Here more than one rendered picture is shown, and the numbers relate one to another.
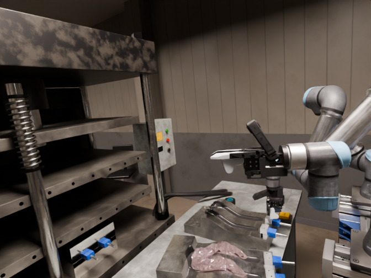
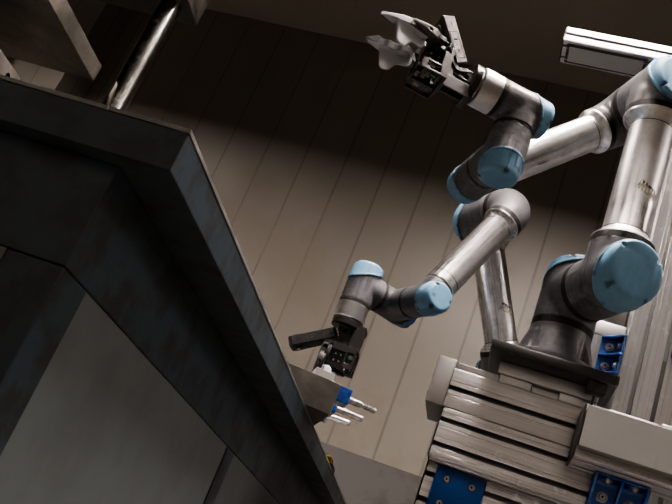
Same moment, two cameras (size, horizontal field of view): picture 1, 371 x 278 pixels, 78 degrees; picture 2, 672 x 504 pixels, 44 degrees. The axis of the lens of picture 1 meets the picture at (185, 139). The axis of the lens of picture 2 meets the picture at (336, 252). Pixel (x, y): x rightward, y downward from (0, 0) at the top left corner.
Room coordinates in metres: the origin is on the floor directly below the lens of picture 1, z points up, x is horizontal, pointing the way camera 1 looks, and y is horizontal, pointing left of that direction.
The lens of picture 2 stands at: (-0.51, 0.27, 0.52)
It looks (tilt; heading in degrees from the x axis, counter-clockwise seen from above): 22 degrees up; 340
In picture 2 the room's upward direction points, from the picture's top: 22 degrees clockwise
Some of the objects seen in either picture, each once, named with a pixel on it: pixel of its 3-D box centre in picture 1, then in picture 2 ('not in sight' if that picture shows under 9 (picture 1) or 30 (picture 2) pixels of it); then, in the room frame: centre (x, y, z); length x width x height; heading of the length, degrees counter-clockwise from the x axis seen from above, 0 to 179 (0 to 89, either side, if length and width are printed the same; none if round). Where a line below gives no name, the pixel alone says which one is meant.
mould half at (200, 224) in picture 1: (229, 220); not in sight; (1.28, -0.22, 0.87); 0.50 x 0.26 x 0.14; 57
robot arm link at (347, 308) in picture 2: (273, 181); (350, 315); (1.19, -0.45, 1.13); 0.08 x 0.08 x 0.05
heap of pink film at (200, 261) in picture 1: (218, 256); not in sight; (0.94, -0.10, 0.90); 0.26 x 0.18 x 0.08; 74
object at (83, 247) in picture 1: (70, 237); not in sight; (1.27, 0.75, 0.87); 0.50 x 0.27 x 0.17; 57
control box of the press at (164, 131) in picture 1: (163, 205); not in sight; (1.85, 0.25, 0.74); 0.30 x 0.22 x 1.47; 147
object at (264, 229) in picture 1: (274, 233); not in sight; (1.08, -0.41, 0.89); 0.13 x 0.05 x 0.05; 57
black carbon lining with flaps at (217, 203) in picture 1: (230, 214); not in sight; (1.26, -0.22, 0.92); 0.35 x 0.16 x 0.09; 57
